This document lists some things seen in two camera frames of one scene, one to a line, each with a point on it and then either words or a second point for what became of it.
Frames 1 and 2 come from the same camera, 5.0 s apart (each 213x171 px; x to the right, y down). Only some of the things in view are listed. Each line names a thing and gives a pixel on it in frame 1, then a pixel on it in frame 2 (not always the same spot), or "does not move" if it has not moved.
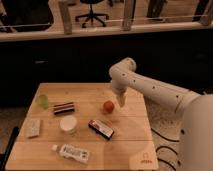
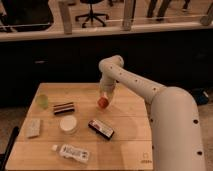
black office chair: x=91 y=15 does not move
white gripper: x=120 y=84 -> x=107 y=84
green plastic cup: x=42 y=100 does not move
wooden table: x=76 y=126 does not move
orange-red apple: x=108 y=106 -> x=102 y=102
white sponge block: x=31 y=127 does not move
